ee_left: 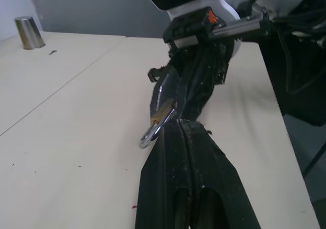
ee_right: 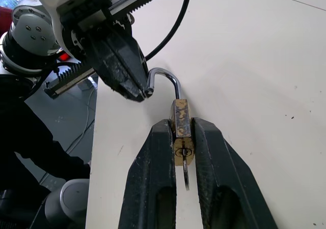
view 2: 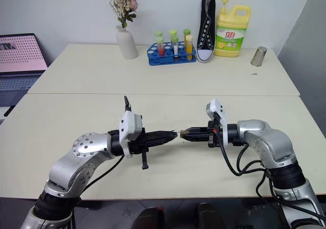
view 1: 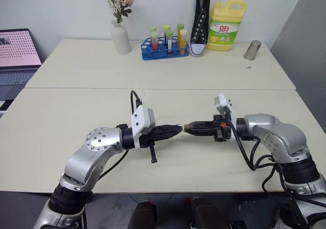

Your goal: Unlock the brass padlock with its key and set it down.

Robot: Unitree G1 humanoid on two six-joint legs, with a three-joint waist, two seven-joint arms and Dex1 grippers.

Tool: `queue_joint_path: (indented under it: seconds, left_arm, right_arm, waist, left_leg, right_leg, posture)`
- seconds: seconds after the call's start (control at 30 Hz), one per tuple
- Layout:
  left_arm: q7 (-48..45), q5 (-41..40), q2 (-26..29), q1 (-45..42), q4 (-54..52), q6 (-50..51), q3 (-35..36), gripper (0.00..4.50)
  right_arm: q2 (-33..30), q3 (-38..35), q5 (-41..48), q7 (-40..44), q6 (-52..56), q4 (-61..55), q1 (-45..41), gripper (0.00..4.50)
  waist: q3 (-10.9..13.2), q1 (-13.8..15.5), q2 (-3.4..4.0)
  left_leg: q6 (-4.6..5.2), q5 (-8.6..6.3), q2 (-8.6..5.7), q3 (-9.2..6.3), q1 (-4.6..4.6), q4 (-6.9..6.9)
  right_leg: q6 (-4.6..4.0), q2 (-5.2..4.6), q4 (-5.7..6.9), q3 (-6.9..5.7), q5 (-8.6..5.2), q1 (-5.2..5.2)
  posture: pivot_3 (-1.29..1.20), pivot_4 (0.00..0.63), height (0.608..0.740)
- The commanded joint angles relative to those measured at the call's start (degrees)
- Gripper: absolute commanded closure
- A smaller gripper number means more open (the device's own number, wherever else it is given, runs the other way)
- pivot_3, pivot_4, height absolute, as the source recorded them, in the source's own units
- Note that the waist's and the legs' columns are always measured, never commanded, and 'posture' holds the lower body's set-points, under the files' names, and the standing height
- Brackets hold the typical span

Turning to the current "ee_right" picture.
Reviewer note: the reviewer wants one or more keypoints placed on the grey robot body joint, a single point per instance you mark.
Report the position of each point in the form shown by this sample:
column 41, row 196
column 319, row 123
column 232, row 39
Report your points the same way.
column 67, row 201

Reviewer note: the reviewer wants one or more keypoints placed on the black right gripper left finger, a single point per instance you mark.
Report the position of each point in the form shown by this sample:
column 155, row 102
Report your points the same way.
column 145, row 178

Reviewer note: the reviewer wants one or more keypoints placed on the silver padlock key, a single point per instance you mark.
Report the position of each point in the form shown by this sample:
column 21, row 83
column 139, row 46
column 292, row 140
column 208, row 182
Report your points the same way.
column 186, row 174

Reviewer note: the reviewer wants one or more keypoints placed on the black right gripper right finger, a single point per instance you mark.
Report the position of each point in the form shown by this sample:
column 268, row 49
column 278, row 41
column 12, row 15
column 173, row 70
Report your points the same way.
column 219, row 173

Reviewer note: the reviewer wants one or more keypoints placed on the brass padlock with steel shackle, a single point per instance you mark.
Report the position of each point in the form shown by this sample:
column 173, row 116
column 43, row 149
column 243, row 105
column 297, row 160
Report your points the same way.
column 182, row 119

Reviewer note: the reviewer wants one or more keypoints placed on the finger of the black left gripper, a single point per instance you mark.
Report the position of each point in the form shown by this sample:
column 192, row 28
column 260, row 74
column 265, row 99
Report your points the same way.
column 137, row 58
column 114, row 71

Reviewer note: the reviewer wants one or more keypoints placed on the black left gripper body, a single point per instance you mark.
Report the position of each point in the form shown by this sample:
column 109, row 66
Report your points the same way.
column 86, row 12

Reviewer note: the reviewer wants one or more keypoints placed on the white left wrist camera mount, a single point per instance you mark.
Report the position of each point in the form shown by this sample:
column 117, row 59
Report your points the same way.
column 56, row 27

